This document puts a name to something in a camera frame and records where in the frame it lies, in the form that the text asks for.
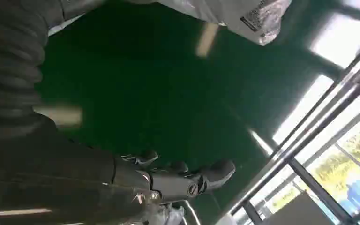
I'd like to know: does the black frame post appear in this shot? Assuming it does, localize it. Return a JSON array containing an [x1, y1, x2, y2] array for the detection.
[[286, 157, 356, 225]]

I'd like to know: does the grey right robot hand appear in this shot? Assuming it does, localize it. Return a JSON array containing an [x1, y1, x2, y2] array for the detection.
[[0, 119, 237, 225]]

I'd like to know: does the right arm ribbed grey sleeve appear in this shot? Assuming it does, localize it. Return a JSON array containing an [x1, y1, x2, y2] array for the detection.
[[0, 0, 106, 142]]

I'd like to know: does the small crumpled grey parcel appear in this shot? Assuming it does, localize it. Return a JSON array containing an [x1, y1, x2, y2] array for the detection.
[[148, 204, 186, 225]]

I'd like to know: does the silver metal rail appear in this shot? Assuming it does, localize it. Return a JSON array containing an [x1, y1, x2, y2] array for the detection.
[[222, 38, 360, 219]]

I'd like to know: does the grey flat box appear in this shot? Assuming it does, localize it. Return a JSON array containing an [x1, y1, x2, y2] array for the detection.
[[262, 190, 337, 225]]

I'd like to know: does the beige tape strip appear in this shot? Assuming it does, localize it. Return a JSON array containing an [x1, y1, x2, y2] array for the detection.
[[195, 22, 220, 59], [33, 105, 83, 127]]

